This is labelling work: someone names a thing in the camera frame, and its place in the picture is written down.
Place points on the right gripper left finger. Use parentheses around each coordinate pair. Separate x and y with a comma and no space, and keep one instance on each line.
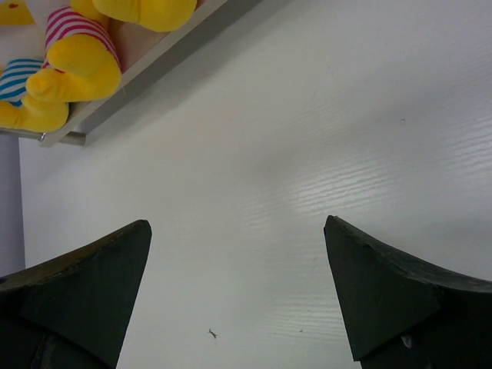
(73,311)

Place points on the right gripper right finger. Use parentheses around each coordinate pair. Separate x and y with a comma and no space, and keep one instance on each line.
(400,311)

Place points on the yellow plush blue-striped shirt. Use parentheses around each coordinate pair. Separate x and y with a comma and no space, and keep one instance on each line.
(19,110)

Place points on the yellow plush pink-striped shirt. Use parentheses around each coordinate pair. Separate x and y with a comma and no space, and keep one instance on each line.
(80,62)

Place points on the yellow plush red-striped shirt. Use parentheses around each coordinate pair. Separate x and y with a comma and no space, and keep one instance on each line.
(155,15)

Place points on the white two-tier shelf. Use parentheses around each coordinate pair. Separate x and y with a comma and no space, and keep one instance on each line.
(145,56)

